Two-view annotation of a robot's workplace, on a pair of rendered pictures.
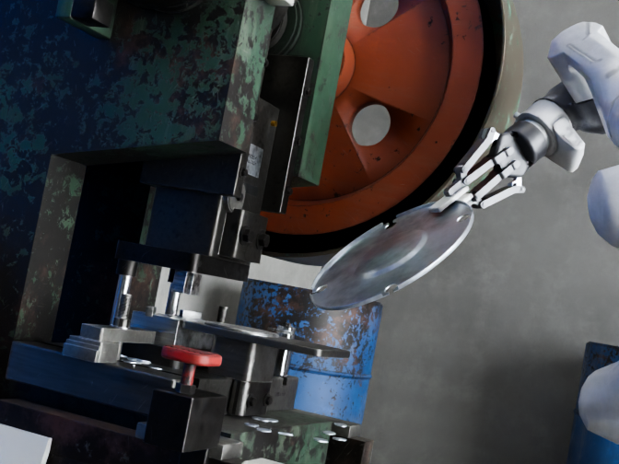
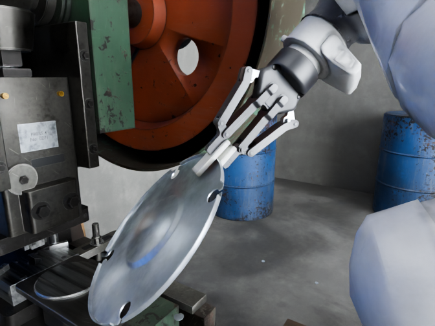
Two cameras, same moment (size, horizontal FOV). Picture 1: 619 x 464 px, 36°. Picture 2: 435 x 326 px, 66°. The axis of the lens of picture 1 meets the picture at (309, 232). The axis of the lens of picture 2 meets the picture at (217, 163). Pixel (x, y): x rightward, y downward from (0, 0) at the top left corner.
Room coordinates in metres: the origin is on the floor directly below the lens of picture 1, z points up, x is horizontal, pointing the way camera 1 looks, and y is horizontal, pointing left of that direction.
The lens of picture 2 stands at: (1.07, -0.30, 1.17)
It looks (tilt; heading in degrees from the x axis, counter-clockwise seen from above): 14 degrees down; 9
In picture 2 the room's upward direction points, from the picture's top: straight up
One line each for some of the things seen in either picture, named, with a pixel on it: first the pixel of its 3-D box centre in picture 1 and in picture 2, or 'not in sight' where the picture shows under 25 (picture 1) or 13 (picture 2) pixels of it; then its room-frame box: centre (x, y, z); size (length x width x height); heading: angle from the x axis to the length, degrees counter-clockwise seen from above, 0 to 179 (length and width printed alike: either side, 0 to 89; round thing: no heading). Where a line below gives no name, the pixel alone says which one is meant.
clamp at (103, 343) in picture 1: (117, 326); not in sight; (1.50, 0.27, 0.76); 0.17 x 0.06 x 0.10; 156
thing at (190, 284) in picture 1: (188, 283); (33, 237); (1.65, 0.19, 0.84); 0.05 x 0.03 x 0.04; 156
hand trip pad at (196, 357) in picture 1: (187, 378); not in sight; (1.26, 0.12, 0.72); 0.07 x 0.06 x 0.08; 66
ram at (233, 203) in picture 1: (226, 172); (28, 147); (1.64, 0.16, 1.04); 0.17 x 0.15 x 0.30; 66
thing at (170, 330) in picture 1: (176, 330); (37, 270); (1.65, 0.19, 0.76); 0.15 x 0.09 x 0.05; 156
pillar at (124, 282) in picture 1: (122, 293); not in sight; (1.60, 0.29, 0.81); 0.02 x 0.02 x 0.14
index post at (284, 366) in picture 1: (283, 349); not in sight; (1.76, 0.01, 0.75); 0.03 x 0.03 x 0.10; 66
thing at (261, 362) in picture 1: (260, 374); (87, 315); (1.58, 0.04, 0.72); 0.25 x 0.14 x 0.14; 66
